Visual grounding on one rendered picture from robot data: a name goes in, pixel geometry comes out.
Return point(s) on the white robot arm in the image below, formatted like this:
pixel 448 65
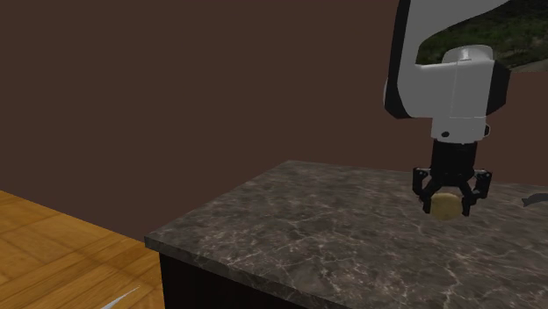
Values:
pixel 436 90

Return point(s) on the dark grey flat object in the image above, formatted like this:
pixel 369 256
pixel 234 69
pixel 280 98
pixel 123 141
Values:
pixel 537 200

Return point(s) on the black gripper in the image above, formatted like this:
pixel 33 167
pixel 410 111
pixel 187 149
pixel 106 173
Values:
pixel 453 160

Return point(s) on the yellow-brown potato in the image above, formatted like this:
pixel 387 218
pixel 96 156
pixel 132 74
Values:
pixel 446 207

